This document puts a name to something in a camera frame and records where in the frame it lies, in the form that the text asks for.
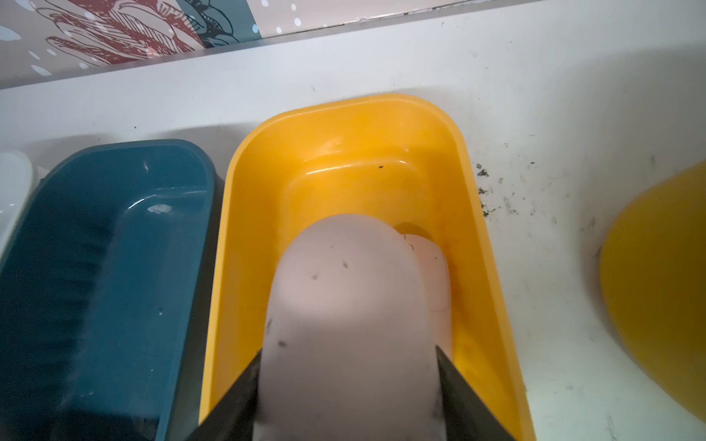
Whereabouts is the white storage box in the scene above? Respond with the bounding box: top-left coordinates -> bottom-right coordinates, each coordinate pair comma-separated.
0,151 -> 36,255

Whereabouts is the teal storage box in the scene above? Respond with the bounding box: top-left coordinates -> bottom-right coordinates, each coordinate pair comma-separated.
1,140 -> 222,440

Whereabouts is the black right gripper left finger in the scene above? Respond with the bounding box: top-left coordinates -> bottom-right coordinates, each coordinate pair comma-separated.
187,351 -> 261,441

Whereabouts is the yellow storage box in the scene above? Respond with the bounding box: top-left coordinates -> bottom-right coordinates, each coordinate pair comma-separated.
200,94 -> 535,440

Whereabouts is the pink mouse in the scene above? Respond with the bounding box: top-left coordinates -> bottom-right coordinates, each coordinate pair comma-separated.
404,234 -> 453,360
253,214 -> 446,440

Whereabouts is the yellow electric cooking pot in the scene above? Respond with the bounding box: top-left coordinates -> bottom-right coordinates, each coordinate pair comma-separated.
599,163 -> 705,420

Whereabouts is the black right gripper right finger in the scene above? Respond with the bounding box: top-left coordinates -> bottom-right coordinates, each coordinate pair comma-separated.
436,347 -> 515,441

